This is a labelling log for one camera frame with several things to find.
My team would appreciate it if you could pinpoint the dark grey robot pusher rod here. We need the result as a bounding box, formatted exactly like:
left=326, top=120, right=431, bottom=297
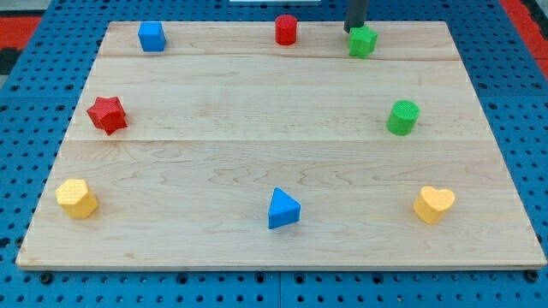
left=343, top=0, right=370, bottom=33

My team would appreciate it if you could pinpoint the green star block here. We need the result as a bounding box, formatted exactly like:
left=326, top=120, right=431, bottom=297
left=348, top=25, right=378, bottom=59

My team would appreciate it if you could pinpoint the red star block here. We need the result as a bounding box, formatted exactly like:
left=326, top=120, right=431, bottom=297
left=86, top=97, right=128, bottom=135

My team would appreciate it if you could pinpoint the green cylinder block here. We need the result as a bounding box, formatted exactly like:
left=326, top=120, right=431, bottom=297
left=386, top=100, right=420, bottom=136

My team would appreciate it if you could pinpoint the red cylinder block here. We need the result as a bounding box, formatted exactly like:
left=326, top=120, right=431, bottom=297
left=275, top=15, right=298, bottom=45

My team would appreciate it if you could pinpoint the yellow heart block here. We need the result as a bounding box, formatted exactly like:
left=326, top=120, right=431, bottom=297
left=413, top=186, right=456, bottom=224

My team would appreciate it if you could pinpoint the wooden board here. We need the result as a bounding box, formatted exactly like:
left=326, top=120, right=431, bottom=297
left=16, top=21, right=546, bottom=271

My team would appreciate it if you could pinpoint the blue cube block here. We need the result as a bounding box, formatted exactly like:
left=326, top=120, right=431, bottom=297
left=138, top=21, right=166, bottom=52

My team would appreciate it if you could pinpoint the blue triangle block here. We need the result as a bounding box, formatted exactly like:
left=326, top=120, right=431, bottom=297
left=268, top=187, right=301, bottom=229

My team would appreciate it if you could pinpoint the yellow hexagon block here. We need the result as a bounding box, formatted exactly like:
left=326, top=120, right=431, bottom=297
left=55, top=179, right=98, bottom=219

